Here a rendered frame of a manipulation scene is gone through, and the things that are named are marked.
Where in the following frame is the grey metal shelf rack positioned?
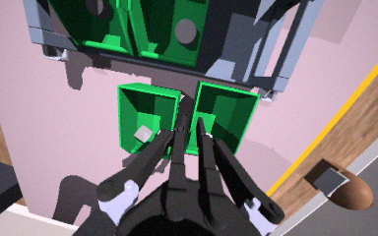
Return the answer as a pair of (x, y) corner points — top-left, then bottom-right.
(23, 0), (325, 102)

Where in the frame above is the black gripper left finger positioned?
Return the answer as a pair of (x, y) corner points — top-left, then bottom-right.
(96, 114), (187, 226)

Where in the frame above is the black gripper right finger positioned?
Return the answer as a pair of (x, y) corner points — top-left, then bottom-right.
(196, 117), (284, 236)

